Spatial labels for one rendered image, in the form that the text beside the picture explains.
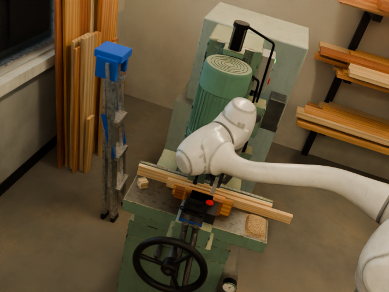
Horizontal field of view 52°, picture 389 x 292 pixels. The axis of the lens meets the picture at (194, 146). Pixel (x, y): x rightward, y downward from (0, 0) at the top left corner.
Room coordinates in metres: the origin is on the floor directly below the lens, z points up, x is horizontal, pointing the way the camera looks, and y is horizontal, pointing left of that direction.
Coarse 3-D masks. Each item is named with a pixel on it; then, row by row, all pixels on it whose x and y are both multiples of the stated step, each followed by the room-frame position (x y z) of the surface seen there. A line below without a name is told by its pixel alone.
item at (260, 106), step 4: (252, 96) 1.59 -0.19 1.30; (260, 100) 1.57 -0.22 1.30; (264, 100) 1.58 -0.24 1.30; (256, 104) 1.52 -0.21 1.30; (260, 104) 1.53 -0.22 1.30; (264, 104) 1.54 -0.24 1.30; (256, 108) 1.50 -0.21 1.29; (260, 108) 1.50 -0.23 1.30; (264, 108) 1.50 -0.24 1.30; (256, 112) 1.50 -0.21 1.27; (260, 112) 1.50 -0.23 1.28; (264, 112) 1.51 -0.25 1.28; (256, 124) 1.50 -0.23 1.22; (256, 128) 1.50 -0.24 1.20; (252, 132) 1.50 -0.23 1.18; (256, 132) 1.50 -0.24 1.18; (252, 136) 1.50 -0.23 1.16
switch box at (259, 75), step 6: (264, 54) 1.62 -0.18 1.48; (264, 60) 1.60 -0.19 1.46; (264, 66) 1.60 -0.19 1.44; (270, 66) 1.60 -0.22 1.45; (258, 72) 1.60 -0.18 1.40; (264, 72) 1.60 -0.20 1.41; (270, 72) 1.60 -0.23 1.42; (258, 78) 1.60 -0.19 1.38; (264, 84) 1.60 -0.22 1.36; (258, 90) 1.60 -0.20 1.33; (264, 90) 1.60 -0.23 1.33
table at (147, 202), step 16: (128, 192) 1.23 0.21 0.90; (144, 192) 1.26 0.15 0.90; (160, 192) 1.29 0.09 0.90; (128, 208) 1.19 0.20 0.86; (144, 208) 1.18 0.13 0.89; (160, 208) 1.19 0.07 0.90; (176, 208) 1.22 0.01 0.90; (224, 224) 1.20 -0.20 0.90; (240, 224) 1.22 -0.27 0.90; (208, 240) 1.12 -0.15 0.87; (224, 240) 1.17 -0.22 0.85; (240, 240) 1.16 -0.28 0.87; (256, 240) 1.16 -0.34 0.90
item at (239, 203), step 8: (168, 184) 1.34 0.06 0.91; (184, 184) 1.33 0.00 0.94; (192, 184) 1.35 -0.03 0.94; (240, 200) 1.32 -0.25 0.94; (240, 208) 1.32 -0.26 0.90; (248, 208) 1.32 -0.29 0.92; (256, 208) 1.31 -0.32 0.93; (264, 208) 1.32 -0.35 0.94; (272, 216) 1.31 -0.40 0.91; (280, 216) 1.31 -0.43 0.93; (288, 216) 1.31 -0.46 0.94
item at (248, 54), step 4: (216, 44) 1.51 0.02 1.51; (220, 44) 1.51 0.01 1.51; (224, 44) 1.51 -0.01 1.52; (216, 48) 1.51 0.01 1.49; (220, 48) 1.51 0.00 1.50; (244, 48) 1.51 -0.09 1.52; (216, 52) 1.51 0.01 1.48; (220, 52) 1.51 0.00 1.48; (248, 52) 1.50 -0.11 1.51; (252, 52) 1.50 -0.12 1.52; (244, 56) 1.50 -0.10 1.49; (248, 56) 1.50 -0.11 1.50; (252, 56) 1.50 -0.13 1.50; (244, 60) 1.50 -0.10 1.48; (248, 60) 1.50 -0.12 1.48; (248, 64) 1.50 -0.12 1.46
